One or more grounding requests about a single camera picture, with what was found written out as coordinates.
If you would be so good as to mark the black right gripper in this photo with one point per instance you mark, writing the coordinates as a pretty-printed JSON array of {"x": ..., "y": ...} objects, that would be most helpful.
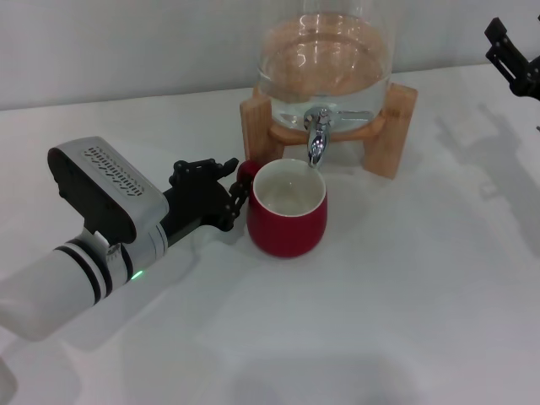
[{"x": 533, "y": 80}]

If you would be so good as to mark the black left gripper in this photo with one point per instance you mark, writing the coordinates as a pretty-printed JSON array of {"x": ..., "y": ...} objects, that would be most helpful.
[{"x": 194, "y": 206}]

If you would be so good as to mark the red ceramic cup white inside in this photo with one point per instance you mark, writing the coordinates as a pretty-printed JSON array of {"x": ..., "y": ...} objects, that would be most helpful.
[{"x": 287, "y": 232}]

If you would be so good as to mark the chrome faucet with lever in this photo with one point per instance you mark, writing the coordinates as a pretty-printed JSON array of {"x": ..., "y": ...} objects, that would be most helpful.
[{"x": 317, "y": 143}]

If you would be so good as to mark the light wooden dispenser stand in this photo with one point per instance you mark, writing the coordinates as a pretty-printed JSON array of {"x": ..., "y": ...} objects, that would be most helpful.
[{"x": 257, "y": 139}]

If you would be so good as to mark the clear glass water dispenser jar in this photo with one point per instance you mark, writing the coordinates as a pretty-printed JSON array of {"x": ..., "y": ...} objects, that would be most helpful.
[{"x": 329, "y": 50}]

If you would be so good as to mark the silver black wrist camera box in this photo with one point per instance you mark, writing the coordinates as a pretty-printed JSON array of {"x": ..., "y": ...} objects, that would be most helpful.
[{"x": 105, "y": 185}]

